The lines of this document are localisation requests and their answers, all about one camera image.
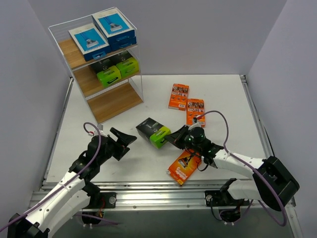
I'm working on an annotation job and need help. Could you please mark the blue white Harry's box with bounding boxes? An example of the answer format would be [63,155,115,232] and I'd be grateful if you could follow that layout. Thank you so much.
[92,7,136,45]

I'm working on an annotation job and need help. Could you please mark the purple camera cable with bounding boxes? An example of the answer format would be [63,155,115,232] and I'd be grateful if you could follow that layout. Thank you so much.
[197,110,288,227]
[0,121,119,233]

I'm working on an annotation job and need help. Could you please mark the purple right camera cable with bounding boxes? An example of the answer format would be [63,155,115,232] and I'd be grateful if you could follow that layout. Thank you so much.
[197,110,288,227]

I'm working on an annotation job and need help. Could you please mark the orange Gillette Fusion5 box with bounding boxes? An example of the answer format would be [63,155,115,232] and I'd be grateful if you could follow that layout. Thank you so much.
[186,98,205,125]
[166,151,201,186]

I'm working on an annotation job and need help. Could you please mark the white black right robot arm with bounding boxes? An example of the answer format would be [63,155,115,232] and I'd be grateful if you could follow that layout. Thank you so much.
[165,125,300,211]

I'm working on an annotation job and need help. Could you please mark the white wire wooden shelf rack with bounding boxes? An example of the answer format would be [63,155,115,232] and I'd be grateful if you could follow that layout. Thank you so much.
[49,7,144,123]

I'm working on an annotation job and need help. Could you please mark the blue Harry's razor box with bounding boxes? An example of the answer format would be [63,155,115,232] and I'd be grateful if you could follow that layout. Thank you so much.
[110,37,137,52]
[68,23,111,61]

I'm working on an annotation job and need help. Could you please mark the orange Gillette cartridge box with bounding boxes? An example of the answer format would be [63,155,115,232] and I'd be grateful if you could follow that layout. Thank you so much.
[168,83,189,111]

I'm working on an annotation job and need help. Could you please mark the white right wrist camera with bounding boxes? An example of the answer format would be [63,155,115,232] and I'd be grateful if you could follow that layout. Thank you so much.
[189,116,205,130]

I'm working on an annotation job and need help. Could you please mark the green black Gillette Labs box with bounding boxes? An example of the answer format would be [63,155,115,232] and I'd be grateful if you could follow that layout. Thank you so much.
[136,118,171,149]
[110,51,139,78]
[90,59,122,88]

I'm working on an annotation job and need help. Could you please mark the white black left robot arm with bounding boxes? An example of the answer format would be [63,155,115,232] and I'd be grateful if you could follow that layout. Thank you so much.
[5,127,137,238]

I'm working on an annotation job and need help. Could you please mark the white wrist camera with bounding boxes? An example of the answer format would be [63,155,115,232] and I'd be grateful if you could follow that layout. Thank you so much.
[85,124,107,137]
[189,116,205,130]

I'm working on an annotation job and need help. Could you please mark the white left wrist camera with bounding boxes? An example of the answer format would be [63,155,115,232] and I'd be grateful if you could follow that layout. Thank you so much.
[85,124,107,137]

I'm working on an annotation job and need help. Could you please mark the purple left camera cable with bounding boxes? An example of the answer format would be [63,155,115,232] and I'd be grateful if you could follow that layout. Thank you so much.
[0,121,119,233]

